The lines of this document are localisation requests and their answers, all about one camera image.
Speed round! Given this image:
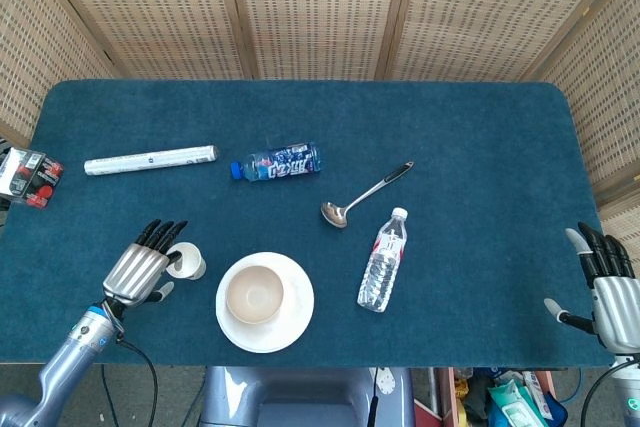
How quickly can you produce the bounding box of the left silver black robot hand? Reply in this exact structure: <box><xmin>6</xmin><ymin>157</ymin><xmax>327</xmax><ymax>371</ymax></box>
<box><xmin>102</xmin><ymin>219</ymin><xmax>189</xmax><ymax>309</ymax></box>

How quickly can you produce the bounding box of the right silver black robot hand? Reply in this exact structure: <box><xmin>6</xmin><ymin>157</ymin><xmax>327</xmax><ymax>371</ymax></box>
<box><xmin>543</xmin><ymin>221</ymin><xmax>640</xmax><ymax>354</ymax></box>

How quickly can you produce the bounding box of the beige bowl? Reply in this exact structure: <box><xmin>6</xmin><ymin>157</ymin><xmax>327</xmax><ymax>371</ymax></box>
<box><xmin>225</xmin><ymin>265</ymin><xmax>285</xmax><ymax>325</ymax></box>

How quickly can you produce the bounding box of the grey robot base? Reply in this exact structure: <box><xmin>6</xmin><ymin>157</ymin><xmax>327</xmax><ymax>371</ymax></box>
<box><xmin>198</xmin><ymin>366</ymin><xmax>417</xmax><ymax>427</ymax></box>

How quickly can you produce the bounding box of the floral paper cup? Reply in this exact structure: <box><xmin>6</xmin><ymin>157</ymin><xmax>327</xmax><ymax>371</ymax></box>
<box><xmin>165</xmin><ymin>241</ymin><xmax>207</xmax><ymax>282</ymax></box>

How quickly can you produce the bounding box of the white paper plate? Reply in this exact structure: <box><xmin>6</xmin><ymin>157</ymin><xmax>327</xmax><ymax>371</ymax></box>
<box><xmin>215</xmin><ymin>251</ymin><xmax>316</xmax><ymax>355</ymax></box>

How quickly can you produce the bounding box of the white plastic wrap roll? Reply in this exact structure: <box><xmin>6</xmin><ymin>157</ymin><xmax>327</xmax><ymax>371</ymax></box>
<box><xmin>83</xmin><ymin>144</ymin><xmax>219</xmax><ymax>177</ymax></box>

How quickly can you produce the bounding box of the green wipes pack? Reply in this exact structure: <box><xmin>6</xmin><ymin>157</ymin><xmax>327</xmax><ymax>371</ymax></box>
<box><xmin>487</xmin><ymin>379</ymin><xmax>551</xmax><ymax>427</ymax></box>

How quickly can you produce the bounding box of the red black printed box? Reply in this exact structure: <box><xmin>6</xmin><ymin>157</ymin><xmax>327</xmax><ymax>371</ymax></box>
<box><xmin>0</xmin><ymin>146</ymin><xmax>66</xmax><ymax>209</ymax></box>

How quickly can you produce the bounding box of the blue labelled drink bottle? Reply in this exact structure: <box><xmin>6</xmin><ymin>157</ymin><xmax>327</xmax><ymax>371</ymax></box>
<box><xmin>229</xmin><ymin>141</ymin><xmax>323</xmax><ymax>182</ymax></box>

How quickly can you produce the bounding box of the woven folding screen panel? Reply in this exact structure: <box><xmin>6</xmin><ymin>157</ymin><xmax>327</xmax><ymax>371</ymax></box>
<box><xmin>0</xmin><ymin>0</ymin><xmax>119</xmax><ymax>148</ymax></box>
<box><xmin>222</xmin><ymin>0</ymin><xmax>419</xmax><ymax>81</ymax></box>
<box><xmin>382</xmin><ymin>0</ymin><xmax>629</xmax><ymax>82</ymax></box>
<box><xmin>519</xmin><ymin>0</ymin><xmax>640</xmax><ymax>248</ymax></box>
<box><xmin>32</xmin><ymin>0</ymin><xmax>259</xmax><ymax>81</ymax></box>

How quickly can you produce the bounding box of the teal tablecloth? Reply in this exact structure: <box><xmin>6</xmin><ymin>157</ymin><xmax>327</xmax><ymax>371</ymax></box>
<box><xmin>0</xmin><ymin>79</ymin><xmax>615</xmax><ymax>368</ymax></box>

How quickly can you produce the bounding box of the red storage crate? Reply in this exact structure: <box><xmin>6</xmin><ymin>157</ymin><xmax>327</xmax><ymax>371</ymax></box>
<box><xmin>413</xmin><ymin>367</ymin><xmax>569</xmax><ymax>427</ymax></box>

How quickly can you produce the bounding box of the clear water bottle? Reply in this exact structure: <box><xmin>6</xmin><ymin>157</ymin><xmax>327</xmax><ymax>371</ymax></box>
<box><xmin>356</xmin><ymin>206</ymin><xmax>410</xmax><ymax>314</ymax></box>

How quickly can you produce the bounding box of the steel ladle black grip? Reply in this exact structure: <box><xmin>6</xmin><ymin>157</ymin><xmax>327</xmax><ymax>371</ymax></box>
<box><xmin>320</xmin><ymin>160</ymin><xmax>416</xmax><ymax>230</ymax></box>

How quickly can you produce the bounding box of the black cable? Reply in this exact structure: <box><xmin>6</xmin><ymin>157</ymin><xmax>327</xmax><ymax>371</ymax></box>
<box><xmin>115</xmin><ymin>337</ymin><xmax>160</xmax><ymax>427</ymax></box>
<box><xmin>579</xmin><ymin>361</ymin><xmax>626</xmax><ymax>427</ymax></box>

